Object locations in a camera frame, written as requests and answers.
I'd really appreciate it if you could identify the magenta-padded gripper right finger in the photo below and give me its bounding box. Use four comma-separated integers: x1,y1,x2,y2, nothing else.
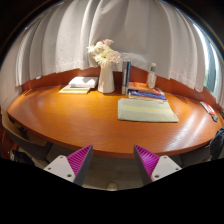
133,144,183,186

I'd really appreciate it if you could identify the white ceramic vase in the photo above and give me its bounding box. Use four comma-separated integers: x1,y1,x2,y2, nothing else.
97,64,116,94

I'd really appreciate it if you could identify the clear plastic bottle green label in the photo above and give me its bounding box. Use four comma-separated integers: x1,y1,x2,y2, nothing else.
146,62,158,90

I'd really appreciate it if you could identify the white wall socket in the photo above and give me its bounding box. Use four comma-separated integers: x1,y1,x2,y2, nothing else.
112,62,123,73

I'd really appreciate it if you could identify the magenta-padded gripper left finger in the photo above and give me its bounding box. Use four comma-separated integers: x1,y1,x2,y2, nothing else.
43,144,94,187

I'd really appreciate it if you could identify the white and pink flower bouquet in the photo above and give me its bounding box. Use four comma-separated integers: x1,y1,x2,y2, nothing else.
86,38,122,68

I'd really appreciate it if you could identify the white curtain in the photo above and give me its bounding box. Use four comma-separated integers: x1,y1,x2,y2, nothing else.
0,0,224,111

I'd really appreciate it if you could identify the upright blue book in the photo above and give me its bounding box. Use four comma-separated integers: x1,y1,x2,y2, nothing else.
125,60,132,96

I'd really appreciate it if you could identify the flat red book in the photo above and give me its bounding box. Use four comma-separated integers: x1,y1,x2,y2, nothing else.
133,87,166,97

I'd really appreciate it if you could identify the window with frame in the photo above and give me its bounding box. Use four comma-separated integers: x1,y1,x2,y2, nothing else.
194,24,222,98

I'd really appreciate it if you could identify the flat yellow book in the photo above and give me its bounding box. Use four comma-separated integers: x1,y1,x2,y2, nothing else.
58,85,92,95

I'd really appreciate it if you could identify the thick white book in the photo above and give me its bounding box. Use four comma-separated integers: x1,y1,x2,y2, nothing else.
68,76,99,89

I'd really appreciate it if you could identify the flat blue book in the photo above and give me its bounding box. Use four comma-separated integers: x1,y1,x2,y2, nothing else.
128,89,168,101

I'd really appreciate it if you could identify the grey-green towel with yellow stripe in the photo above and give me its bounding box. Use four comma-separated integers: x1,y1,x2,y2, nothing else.
117,97,180,123

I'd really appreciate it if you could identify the upright grey book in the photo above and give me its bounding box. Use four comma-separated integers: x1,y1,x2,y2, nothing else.
121,60,128,96

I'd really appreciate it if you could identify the thin pale book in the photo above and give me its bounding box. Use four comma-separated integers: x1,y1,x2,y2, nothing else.
61,84,92,92

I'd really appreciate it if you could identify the black bag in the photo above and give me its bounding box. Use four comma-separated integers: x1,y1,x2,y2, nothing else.
209,127,224,161

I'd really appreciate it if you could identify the grey chair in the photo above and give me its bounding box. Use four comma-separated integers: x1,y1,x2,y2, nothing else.
1,114,54,162

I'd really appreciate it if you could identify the flat orange book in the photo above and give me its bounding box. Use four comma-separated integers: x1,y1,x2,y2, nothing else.
127,81,158,93

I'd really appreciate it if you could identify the red booklet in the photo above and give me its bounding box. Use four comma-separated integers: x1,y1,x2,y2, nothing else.
199,100,217,118

